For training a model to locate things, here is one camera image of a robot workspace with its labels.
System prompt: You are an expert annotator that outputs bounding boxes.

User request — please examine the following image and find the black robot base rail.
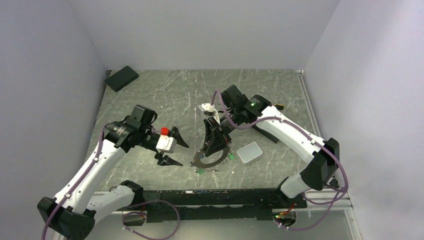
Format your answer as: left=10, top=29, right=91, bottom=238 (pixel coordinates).
left=121, top=188, right=307, bottom=223

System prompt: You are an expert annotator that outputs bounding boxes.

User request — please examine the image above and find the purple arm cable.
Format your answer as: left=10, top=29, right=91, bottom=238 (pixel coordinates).
left=39, top=123, right=181, bottom=240
left=211, top=88, right=349, bottom=232

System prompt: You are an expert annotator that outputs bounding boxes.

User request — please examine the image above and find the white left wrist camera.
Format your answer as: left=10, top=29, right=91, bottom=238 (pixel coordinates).
left=155, top=135, right=177, bottom=154

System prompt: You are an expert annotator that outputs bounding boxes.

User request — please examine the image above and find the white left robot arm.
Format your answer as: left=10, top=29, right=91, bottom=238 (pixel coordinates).
left=37, top=105, right=187, bottom=240

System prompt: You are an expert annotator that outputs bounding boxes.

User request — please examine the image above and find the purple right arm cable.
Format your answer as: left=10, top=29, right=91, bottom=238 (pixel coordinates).
left=211, top=88, right=349, bottom=232

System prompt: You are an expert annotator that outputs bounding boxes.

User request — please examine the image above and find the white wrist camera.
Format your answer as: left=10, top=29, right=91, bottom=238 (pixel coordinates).
left=196, top=103, right=220, bottom=122
left=155, top=135, right=177, bottom=154

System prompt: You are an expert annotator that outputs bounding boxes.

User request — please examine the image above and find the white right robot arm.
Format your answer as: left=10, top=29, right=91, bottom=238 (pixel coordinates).
left=193, top=85, right=342, bottom=208

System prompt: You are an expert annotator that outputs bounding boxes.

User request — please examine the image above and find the black flat box with sticker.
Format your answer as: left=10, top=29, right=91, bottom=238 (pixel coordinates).
left=252, top=125, right=280, bottom=144

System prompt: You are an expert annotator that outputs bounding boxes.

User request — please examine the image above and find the aluminium frame rail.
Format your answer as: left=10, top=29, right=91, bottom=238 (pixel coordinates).
left=52, top=190, right=364, bottom=240

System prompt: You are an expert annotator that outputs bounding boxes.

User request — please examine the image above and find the black box at rear left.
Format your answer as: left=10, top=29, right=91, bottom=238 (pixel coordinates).
left=104, top=65, right=139, bottom=92

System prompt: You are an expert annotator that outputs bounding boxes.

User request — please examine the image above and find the black yellow handled screwdriver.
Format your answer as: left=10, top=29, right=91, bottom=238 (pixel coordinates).
left=273, top=104, right=285, bottom=111

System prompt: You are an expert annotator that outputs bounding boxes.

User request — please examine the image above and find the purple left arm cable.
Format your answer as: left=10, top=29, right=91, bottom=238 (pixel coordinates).
left=39, top=123, right=181, bottom=240

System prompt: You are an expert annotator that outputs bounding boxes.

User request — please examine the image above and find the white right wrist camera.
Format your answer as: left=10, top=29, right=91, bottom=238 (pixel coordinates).
left=196, top=103, right=220, bottom=122

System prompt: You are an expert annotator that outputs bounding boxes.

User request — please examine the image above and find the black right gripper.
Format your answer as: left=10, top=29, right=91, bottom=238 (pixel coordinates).
left=202, top=107, right=242, bottom=157

